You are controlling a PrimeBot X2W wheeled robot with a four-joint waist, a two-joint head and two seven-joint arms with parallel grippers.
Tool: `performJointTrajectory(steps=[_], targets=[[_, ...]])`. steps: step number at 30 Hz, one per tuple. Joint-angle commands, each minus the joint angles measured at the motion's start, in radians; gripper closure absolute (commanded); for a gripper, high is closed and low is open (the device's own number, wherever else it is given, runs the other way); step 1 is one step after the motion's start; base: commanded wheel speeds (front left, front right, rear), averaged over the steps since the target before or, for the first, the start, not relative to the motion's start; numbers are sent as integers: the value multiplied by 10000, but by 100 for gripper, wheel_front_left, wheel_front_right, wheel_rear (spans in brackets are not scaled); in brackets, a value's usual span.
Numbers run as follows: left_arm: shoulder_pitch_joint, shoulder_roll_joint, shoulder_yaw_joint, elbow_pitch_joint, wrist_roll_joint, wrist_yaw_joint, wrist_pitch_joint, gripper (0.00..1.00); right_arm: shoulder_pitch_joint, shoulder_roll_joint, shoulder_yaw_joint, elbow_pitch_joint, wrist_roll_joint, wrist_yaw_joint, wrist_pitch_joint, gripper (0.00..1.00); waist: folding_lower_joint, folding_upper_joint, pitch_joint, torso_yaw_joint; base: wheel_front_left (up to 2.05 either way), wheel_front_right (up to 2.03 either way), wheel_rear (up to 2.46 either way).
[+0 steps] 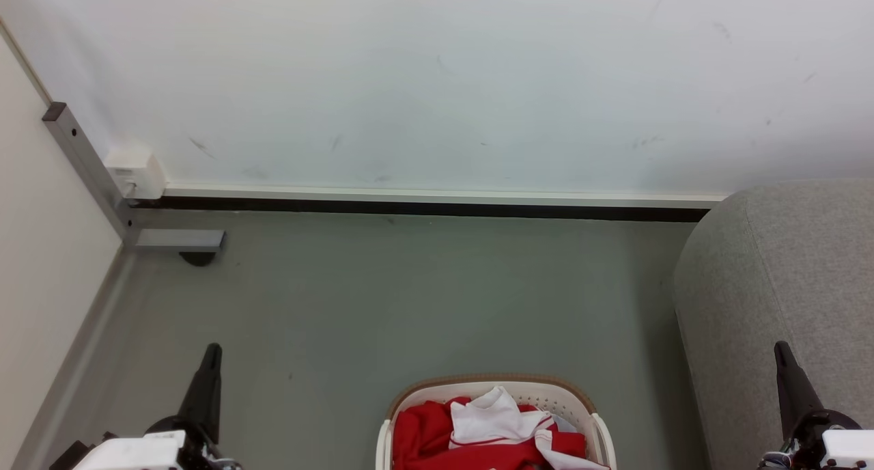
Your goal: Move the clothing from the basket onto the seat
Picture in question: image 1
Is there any red and white garment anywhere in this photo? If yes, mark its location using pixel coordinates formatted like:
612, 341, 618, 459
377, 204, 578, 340
393, 386, 610, 470

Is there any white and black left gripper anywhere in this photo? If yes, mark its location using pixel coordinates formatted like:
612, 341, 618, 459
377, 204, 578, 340
72, 343, 241, 470

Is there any grey metal partition foot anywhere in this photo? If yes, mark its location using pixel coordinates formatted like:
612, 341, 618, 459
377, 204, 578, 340
42, 102, 226, 254

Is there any grey fabric sofa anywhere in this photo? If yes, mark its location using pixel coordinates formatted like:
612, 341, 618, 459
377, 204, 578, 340
673, 178, 874, 470

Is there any white plastic wall box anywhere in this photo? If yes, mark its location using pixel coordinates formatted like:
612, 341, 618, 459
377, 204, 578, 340
104, 145, 167, 202

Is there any white laundry basket brown rim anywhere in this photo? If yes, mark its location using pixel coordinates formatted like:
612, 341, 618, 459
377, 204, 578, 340
376, 373, 617, 470

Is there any grey partition base rail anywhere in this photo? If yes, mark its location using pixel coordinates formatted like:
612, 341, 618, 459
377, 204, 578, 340
10, 248, 137, 470

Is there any black and white baseboard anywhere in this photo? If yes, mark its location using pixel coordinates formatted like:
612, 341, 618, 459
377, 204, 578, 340
128, 182, 727, 224

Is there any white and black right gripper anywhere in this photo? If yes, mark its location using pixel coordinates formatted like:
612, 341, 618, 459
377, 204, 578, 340
758, 340, 874, 470

